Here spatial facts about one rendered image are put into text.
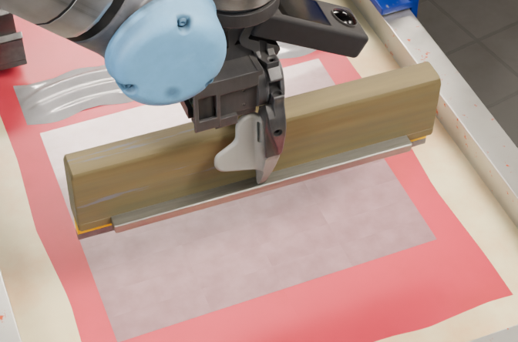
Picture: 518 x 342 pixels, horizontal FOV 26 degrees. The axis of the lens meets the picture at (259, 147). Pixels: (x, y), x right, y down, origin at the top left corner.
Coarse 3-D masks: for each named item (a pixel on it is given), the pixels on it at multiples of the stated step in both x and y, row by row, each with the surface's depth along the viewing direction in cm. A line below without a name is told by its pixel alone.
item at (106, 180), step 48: (336, 96) 103; (384, 96) 103; (432, 96) 106; (144, 144) 98; (192, 144) 98; (288, 144) 103; (336, 144) 106; (96, 192) 98; (144, 192) 100; (192, 192) 102
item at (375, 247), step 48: (288, 96) 130; (288, 192) 119; (336, 192) 119; (384, 192) 119; (432, 192) 119; (288, 240) 115; (336, 240) 115; (384, 240) 115; (432, 240) 115; (288, 288) 110; (336, 288) 110; (384, 288) 110; (432, 288) 110; (480, 288) 110; (336, 336) 107; (384, 336) 107
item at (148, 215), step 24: (384, 144) 108; (408, 144) 108; (288, 168) 105; (312, 168) 105; (336, 168) 106; (216, 192) 103; (240, 192) 103; (120, 216) 101; (144, 216) 101; (168, 216) 102
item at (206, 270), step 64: (64, 64) 133; (64, 128) 126; (128, 128) 126; (64, 192) 119; (64, 256) 113; (128, 256) 113; (192, 256) 113; (256, 256) 113; (128, 320) 108; (192, 320) 108; (256, 320) 108
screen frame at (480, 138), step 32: (352, 0) 142; (384, 32) 135; (416, 32) 132; (448, 64) 128; (448, 96) 124; (448, 128) 125; (480, 128) 121; (480, 160) 120; (512, 160) 118; (512, 192) 115; (0, 288) 106; (0, 320) 104
